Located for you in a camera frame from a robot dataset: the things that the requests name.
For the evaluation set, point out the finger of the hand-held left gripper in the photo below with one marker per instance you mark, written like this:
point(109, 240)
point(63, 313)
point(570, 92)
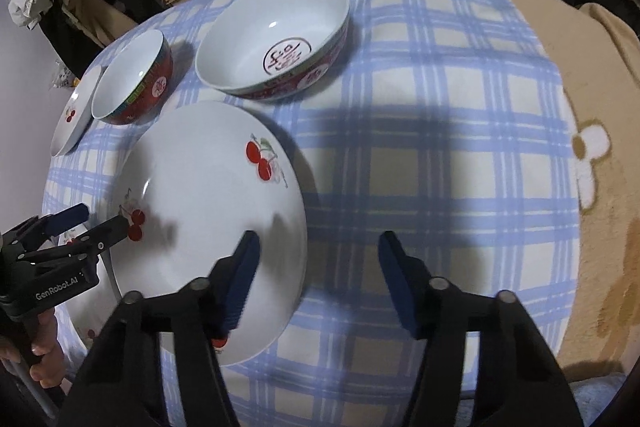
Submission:
point(107, 233)
point(70, 215)

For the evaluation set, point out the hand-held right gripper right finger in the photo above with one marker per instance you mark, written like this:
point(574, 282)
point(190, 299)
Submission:
point(395, 279)

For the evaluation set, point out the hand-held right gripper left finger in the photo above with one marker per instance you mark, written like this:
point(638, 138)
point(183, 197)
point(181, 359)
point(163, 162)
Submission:
point(240, 279)

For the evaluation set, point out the large white cherry-print plate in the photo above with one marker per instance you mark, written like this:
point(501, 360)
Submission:
point(200, 207)

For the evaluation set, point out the small white cherry-print plate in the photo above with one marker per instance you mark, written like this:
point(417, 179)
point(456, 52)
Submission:
point(75, 117)

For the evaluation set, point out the small red patterned bowl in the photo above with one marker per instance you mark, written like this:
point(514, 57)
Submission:
point(125, 77)

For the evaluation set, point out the large red patterned bowl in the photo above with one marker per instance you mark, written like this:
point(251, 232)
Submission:
point(260, 32)

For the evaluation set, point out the person's left hand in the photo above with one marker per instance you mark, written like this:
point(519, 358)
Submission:
point(47, 369)

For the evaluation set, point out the grey metal pole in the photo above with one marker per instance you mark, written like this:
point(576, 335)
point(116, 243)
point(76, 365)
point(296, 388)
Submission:
point(30, 387)

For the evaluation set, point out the blue plaid blanket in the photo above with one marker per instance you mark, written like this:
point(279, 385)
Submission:
point(425, 132)

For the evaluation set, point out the beige bear-print blanket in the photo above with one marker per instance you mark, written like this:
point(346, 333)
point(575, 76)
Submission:
point(600, 257)

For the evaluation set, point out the tan bag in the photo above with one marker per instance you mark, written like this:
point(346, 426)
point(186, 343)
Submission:
point(95, 7)

